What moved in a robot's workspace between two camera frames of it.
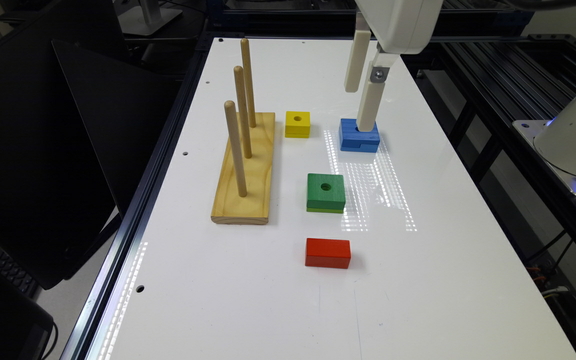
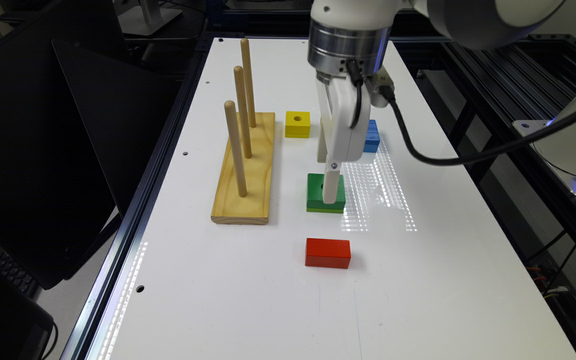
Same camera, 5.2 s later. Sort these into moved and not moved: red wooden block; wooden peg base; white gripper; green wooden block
Moved: white gripper
Not moved: green wooden block; wooden peg base; red wooden block
